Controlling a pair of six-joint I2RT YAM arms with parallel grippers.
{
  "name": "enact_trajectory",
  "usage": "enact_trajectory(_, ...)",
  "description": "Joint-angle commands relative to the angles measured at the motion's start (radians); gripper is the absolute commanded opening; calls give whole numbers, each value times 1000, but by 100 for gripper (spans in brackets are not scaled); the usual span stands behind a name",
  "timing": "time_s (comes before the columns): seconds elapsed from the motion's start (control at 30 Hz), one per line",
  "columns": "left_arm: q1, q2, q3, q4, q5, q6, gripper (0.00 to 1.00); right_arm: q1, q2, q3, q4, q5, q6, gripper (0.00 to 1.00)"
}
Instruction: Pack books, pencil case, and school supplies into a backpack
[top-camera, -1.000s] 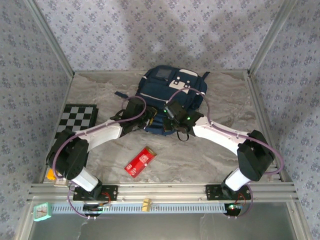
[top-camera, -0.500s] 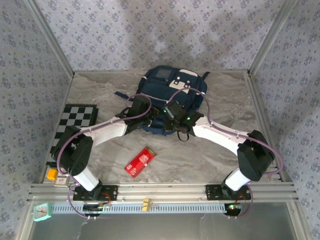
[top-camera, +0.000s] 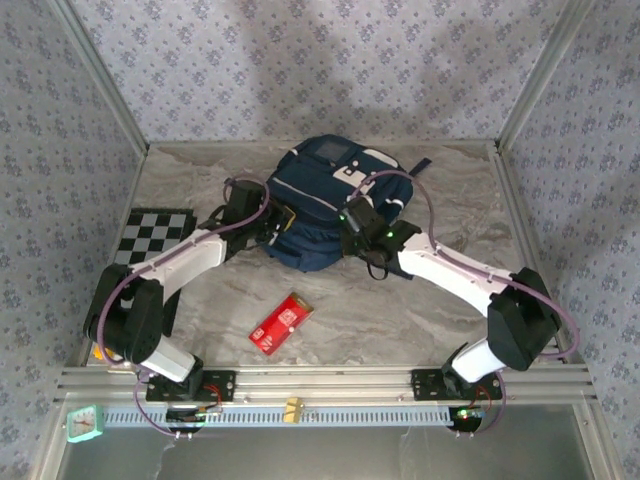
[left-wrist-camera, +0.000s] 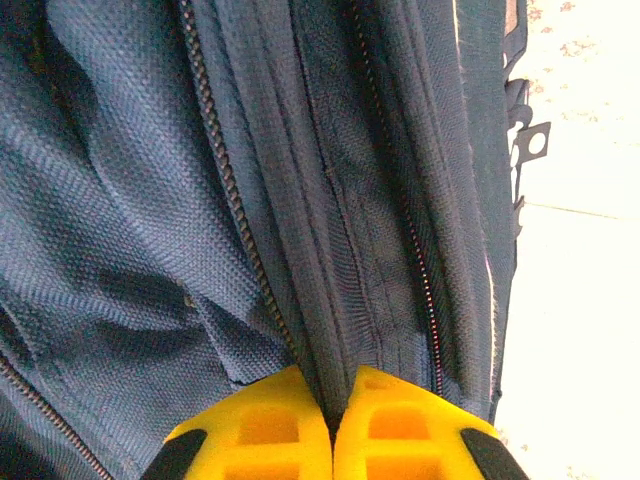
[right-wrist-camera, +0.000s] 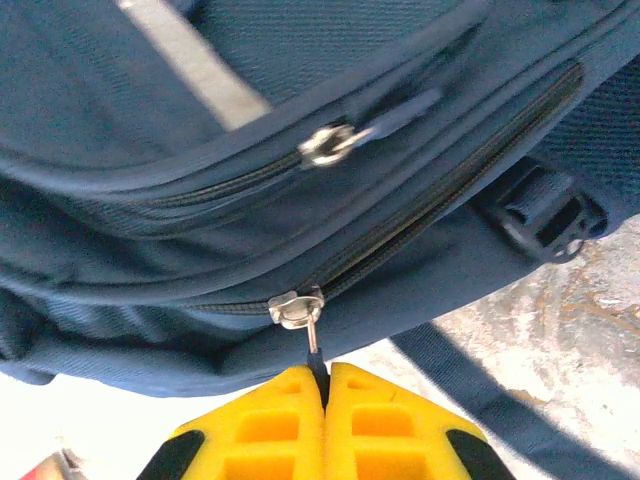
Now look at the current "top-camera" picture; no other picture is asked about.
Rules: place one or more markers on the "controller board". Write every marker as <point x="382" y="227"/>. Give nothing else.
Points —
<point x="185" y="416"/>
<point x="467" y="415"/>

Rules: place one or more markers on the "orange block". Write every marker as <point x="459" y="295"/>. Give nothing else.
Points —
<point x="102" y="356"/>

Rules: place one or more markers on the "navy blue backpack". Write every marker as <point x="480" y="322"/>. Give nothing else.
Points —
<point x="310" y="200"/>

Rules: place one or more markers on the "red packet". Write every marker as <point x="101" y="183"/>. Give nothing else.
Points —
<point x="281" y="325"/>

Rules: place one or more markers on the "aluminium mounting rail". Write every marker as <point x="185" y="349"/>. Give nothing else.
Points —
<point x="325" y="382"/>

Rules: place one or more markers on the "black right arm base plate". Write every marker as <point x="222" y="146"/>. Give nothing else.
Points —
<point x="425" y="385"/>

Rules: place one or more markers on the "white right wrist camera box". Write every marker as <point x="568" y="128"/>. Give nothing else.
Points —
<point x="364" y="189"/>

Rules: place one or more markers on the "mint green clock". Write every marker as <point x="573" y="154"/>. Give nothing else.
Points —
<point x="82" y="424"/>

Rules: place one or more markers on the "left controller board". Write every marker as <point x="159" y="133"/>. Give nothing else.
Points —
<point x="185" y="416"/>

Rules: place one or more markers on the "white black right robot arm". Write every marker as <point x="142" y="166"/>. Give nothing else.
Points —
<point x="450" y="270"/>

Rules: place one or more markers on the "right controller board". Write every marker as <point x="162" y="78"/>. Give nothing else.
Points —
<point x="467" y="415"/>

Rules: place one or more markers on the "black grey checkerboard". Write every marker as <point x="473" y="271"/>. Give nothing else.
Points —
<point x="155" y="235"/>

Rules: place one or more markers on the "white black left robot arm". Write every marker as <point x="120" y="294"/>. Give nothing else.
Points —
<point x="185" y="260"/>

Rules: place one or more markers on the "aluminium side rail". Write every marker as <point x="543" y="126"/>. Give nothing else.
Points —
<point x="506" y="175"/>

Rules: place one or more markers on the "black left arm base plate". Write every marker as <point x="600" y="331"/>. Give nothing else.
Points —
<point x="225" y="385"/>

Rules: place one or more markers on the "aluminium frame post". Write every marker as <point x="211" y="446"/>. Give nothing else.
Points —
<point x="542" y="75"/>
<point x="102" y="75"/>

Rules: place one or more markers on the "brass clip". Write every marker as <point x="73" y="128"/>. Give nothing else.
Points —
<point x="293" y="411"/>

